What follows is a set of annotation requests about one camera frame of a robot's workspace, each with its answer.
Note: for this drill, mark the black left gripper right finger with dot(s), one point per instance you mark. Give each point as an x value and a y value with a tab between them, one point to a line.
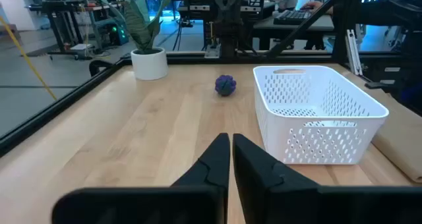
260	184

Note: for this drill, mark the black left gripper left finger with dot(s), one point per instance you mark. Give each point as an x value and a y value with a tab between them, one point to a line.
211	171

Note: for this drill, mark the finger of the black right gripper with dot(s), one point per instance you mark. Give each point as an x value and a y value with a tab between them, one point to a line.
234	10
221	10

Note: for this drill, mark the purple toy grape bunch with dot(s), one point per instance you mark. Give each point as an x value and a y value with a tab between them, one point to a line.
225	85

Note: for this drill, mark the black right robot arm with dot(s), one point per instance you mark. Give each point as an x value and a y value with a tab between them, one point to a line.
228	43

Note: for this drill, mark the black keyboard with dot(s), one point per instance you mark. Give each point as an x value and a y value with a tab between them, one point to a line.
291	17

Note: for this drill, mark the green snake plant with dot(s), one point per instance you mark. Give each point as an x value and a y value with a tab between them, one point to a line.
138	26

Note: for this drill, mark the white perforated plastic basket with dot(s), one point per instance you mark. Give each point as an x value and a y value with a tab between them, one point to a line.
316	141

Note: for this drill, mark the white plant pot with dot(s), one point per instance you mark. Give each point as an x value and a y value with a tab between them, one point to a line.
149	66

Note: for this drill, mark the grey desk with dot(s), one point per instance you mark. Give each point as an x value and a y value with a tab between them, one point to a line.
316	24

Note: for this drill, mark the black computer with green lights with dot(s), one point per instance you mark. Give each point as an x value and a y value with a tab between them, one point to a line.
117	34

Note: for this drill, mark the white aluminium extrusions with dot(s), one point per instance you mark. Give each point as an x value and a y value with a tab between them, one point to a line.
353	52

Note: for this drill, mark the black workbench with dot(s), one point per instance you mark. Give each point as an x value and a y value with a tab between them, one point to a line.
62	10

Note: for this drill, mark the folded tan cloth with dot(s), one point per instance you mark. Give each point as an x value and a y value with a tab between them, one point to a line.
402	141

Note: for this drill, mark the black aluminium table frame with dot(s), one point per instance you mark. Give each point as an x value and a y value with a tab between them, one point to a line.
66	102

